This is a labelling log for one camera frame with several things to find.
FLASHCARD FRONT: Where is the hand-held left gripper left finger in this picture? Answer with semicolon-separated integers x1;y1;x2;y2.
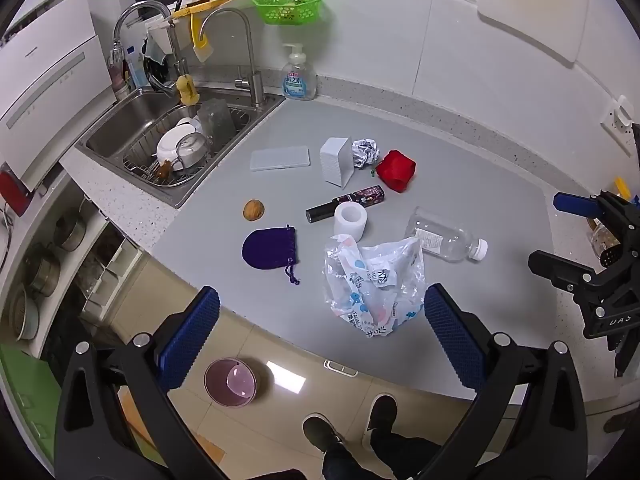
54;286;226;480

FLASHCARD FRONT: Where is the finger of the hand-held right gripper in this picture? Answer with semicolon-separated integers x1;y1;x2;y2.
528;250;608;306
553;191;608;218

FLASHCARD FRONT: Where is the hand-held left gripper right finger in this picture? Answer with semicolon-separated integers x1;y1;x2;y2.
417;283;588;480

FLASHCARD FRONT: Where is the pink trash bin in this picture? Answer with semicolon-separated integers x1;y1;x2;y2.
203;358;257;407

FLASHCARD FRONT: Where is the clear plastic bottle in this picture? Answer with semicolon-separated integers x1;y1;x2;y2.
405;206;489;263

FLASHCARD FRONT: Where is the printed clear plastic bag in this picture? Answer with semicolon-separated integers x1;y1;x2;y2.
322;235;426;338

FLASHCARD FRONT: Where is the purple drawstring pouch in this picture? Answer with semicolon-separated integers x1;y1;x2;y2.
242;225;301;286

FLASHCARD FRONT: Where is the white paper roll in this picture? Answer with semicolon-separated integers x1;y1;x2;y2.
333;201;368;241

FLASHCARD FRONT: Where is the red cloth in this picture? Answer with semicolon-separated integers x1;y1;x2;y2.
375;149;417;193

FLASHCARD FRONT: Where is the glass jar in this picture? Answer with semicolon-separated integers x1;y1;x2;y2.
590;217;623;261

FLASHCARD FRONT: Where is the person's right shoe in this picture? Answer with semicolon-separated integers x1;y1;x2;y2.
361;394;398;448

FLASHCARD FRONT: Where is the person's right leg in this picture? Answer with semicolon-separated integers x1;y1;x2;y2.
370;430;442;480

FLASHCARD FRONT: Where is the person's leg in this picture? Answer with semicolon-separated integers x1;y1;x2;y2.
322;442;376;480
370;430;442;480

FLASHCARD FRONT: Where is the steel pot in drawer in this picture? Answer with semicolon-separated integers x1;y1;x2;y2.
25;255;62;297
7;290;41;341
52;212;87;251

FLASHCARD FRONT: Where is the person's left leg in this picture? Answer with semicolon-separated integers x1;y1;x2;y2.
322;442;376;480

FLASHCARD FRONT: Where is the black patterned tube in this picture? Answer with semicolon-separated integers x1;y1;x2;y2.
305;185;386;223

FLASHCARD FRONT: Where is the white bowl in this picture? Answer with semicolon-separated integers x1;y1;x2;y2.
156;125;193;163

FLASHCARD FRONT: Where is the crumpled foil ball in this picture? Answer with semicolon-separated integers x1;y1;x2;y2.
351;137;383;168

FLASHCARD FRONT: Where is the white paper box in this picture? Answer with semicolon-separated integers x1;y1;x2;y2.
319;137;357;190

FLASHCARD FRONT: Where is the stainless steel sink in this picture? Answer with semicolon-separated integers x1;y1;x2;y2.
75;87;286;209

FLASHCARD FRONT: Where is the red cloth item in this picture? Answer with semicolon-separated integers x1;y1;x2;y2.
0;162;32;216

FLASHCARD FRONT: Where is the yellow sponge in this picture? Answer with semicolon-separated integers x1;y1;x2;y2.
175;74;201;107

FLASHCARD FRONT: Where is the tall steel faucet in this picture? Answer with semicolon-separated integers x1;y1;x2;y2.
198;7;265;108

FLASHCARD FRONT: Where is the clear soap pump bottle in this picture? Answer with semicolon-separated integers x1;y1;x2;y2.
281;42;318;101

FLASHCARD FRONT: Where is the white dishwasher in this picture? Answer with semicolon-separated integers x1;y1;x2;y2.
0;0;118;193

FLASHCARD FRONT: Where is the chrome kitchen faucet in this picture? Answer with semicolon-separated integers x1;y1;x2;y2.
111;1;188;92

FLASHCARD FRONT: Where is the green plastic basket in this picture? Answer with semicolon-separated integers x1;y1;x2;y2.
252;0;325;26

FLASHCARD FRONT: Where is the white wall socket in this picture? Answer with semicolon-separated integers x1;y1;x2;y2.
599;96;636;156

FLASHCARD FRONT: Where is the wire dish rack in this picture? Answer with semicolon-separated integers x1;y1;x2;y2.
122;102;251;188

